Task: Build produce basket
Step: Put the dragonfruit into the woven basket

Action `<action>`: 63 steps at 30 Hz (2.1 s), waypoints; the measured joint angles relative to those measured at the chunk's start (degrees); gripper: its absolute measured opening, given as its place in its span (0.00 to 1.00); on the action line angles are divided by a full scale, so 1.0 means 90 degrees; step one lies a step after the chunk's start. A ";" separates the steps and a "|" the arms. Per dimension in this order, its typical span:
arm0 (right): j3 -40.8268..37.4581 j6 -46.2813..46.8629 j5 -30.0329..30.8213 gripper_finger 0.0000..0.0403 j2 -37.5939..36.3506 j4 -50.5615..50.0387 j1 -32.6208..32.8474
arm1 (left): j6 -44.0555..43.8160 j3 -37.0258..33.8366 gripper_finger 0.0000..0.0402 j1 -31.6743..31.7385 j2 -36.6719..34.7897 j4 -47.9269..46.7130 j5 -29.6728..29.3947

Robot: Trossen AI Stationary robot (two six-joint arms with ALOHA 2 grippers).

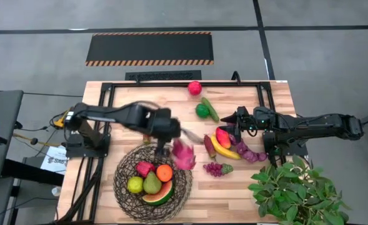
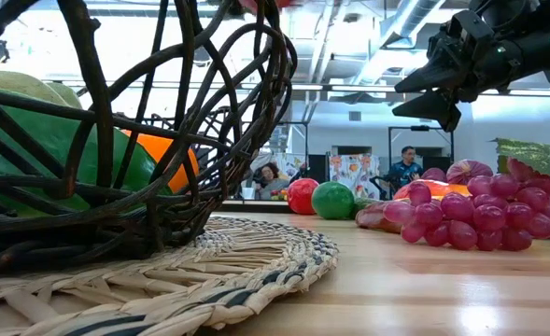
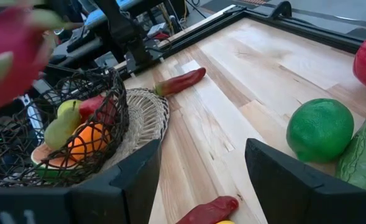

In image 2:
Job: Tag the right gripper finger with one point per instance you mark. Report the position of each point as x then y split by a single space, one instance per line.
438 107
438 77

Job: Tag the grey wall vent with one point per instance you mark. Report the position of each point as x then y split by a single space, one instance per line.
355 116

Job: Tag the ceiling light strip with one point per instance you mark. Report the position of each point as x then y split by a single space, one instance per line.
307 87
372 88

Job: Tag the red orange mango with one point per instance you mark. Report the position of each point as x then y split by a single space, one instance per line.
442 190

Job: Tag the black aluminium table frame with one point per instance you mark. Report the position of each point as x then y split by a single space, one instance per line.
256 206

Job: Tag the round woven straw placemat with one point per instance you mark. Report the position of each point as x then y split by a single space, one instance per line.
246 261

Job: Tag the black partition panel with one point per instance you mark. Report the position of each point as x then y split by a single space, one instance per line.
319 175

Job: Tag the silver ceiling duct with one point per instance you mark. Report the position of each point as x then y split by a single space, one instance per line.
412 23

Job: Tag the floral patterned cloth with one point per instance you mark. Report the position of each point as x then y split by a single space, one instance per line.
354 175

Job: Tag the green bell pepper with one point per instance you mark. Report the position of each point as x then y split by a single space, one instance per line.
46 144

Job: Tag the round green fruit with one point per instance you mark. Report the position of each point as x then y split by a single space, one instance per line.
333 200

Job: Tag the black gantry frame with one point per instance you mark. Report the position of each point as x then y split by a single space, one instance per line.
298 122
419 128

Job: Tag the dark red sweet potato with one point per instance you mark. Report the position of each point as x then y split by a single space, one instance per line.
372 219

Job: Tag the orange fruit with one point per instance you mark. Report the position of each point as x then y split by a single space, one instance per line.
160 147

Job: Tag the green cucumber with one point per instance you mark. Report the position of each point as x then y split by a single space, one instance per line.
363 205

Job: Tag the person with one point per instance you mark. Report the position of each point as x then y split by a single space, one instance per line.
271 179
407 170

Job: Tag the dark brown wicker basket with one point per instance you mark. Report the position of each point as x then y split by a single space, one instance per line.
162 224

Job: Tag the purple grape bunch with leaf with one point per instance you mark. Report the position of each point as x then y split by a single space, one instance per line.
489 217

